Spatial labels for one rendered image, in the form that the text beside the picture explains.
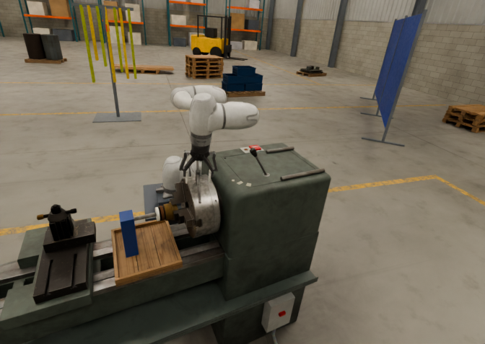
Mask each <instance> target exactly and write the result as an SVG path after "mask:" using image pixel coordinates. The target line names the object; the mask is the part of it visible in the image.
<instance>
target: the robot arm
mask: <svg viewBox="0 0 485 344"><path fill-rule="evenodd" d="M170 100H171V102H172V104H173V105H174V106H175V107H177V108H179V109H182V110H183V109H185V110H190V112H189V125H190V127H191V131H190V132H191V137H190V141H191V151H186V150H185V151H184V156H183V158H181V157H179V156H170V157H168V158H167V159H166V160H165V162H164V164H163V168H162V181H163V185H161V188H158V189H156V193H163V196H162V198H163V199H168V198H172V193H174V192H176V191H175V183H178V182H180V181H181V179H182V178H184V177H185V183H186V184H187V181H188V177H192V176H196V161H198V165H199V169H200V170H201V163H202V161H203V160H204V161H205V163H206V164H207V166H208V168H209V178H208V181H209V184H210V180H211V177H213V174H214V171H216V172H217V171H218V169H217V162H216V159H215V156H216V154H215V151H213V152H209V150H210V144H211V137H212V131H215V130H219V129H229V130H236V129H245V128H250V127H252V126H254V125H255V124H256V123H257V122H258V119H259V111H258V109H257V108H256V106H255V105H252V104H250V103H244V102H226V101H227V97H226V93H225V91H224V90H223V89H221V88H219V87H215V86H211V85H198V86H189V87H182V88H180V87H178V88H175V89H174V90H173V91H172V92H171V95H170ZM189 154H190V155H191V158H190V159H189V161H188V162H186V159H187V157H188V155H189ZM209 155H210V156H211V157H212V160H213V163H214V167H212V165H211V163H210V161H209V160H208V158H207V157H208V156H209ZM200 175H201V174H200Z"/></svg>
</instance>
